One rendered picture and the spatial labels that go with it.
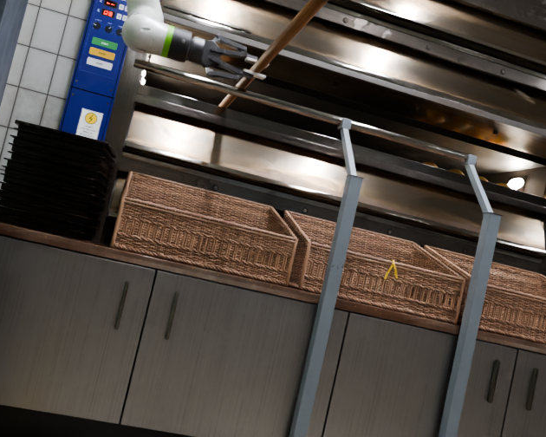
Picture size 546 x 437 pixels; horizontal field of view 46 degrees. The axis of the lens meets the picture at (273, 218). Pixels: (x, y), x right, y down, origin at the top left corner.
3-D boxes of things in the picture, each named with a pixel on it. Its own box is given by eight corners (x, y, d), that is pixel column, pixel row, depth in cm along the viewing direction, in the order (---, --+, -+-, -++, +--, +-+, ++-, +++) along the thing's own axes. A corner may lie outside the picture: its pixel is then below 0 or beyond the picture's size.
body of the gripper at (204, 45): (191, 37, 194) (221, 47, 196) (185, 65, 193) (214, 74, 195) (194, 30, 187) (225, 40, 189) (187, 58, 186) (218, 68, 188)
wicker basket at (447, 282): (266, 278, 249) (282, 209, 251) (400, 309, 259) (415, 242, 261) (296, 289, 201) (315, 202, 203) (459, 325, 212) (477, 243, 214)
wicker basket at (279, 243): (109, 244, 235) (127, 170, 237) (257, 277, 247) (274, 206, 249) (107, 246, 187) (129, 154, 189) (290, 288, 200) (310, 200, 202)
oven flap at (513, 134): (155, 16, 227) (151, 42, 246) (585, 148, 266) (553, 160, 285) (157, 10, 228) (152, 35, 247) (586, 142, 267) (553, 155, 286)
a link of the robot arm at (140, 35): (115, 52, 183) (124, 15, 178) (121, 37, 194) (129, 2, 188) (164, 66, 187) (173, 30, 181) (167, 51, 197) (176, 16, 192)
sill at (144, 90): (136, 96, 245) (138, 87, 246) (542, 209, 285) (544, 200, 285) (136, 93, 240) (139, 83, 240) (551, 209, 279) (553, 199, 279)
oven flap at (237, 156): (123, 151, 238) (135, 105, 245) (541, 258, 277) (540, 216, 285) (124, 145, 234) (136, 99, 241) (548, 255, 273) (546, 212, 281)
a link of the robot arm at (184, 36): (168, 52, 183) (176, 21, 184) (165, 62, 194) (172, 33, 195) (189, 58, 184) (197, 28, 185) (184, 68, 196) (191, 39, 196)
